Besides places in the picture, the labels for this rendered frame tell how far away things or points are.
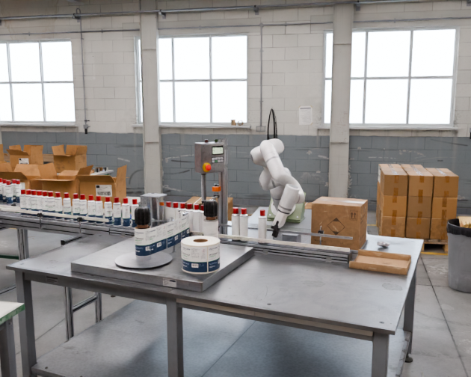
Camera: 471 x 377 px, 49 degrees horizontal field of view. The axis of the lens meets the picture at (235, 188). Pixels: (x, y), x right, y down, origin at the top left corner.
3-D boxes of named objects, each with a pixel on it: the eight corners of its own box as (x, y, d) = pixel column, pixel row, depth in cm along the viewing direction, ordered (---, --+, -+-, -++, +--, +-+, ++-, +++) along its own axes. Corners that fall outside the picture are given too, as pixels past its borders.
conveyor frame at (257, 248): (108, 234, 358) (108, 227, 357) (118, 230, 368) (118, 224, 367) (348, 263, 292) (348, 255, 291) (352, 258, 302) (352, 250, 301)
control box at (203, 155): (194, 172, 334) (194, 142, 331) (217, 170, 343) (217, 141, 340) (202, 173, 326) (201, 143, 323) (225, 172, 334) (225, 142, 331)
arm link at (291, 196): (286, 203, 314) (276, 203, 308) (294, 183, 310) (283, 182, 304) (296, 209, 308) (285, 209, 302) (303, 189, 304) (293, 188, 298)
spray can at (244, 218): (238, 241, 321) (238, 209, 318) (241, 238, 326) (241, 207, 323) (246, 241, 319) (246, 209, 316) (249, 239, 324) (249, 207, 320)
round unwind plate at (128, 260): (102, 265, 274) (102, 262, 274) (136, 250, 302) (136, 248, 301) (152, 272, 262) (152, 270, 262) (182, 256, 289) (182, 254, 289)
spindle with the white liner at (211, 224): (200, 251, 298) (199, 200, 293) (207, 247, 306) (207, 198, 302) (214, 253, 295) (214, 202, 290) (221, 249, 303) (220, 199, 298)
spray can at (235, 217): (230, 240, 323) (229, 208, 319) (233, 238, 328) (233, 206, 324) (238, 241, 321) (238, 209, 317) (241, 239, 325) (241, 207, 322)
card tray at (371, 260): (349, 268, 284) (349, 261, 284) (358, 255, 308) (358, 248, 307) (406, 275, 272) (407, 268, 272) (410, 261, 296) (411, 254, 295)
